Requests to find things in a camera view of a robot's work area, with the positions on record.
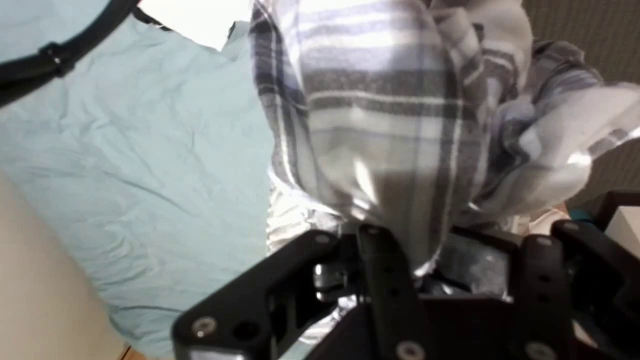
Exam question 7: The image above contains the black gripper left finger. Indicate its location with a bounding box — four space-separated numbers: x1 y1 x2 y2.
170 221 431 360

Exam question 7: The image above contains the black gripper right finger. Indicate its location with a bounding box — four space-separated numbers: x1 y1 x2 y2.
508 218 640 360

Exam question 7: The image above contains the grey white checked cloth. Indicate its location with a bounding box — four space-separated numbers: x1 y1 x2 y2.
249 0 640 275

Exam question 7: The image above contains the light blue bed sheet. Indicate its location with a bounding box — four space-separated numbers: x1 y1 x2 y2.
0 0 278 360

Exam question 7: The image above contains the bed with teal sheet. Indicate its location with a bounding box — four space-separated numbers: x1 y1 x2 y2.
0 169 130 360

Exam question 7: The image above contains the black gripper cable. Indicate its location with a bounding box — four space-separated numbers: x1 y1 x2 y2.
0 0 144 109

